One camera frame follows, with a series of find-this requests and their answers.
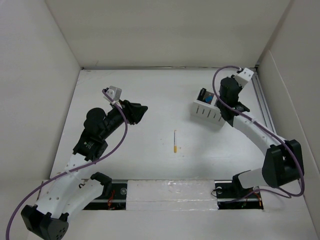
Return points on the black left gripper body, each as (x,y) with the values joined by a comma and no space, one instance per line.
(118,114)

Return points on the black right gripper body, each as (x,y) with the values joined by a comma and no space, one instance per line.
(240,87)

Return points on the blue cap black highlighter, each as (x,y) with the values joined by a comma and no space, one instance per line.
(208,99)

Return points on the yellow cap black highlighter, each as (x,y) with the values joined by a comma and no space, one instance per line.
(201,95)

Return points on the yellow cap white pen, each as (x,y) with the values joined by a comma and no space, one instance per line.
(175,147)

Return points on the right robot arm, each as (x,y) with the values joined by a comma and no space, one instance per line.
(283,160)

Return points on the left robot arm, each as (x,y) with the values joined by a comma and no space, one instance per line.
(69,194)

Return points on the white pen holder box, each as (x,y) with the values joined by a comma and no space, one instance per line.
(207,112)

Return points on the white foam block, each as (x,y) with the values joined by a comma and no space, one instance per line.
(170,195)

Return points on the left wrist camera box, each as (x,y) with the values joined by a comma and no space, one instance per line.
(112,94)

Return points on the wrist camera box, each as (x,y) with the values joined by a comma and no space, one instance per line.
(112,94)
(244,76)

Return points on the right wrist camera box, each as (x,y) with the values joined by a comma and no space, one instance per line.
(244,76)

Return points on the aluminium rail right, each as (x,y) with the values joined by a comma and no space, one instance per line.
(262,102)

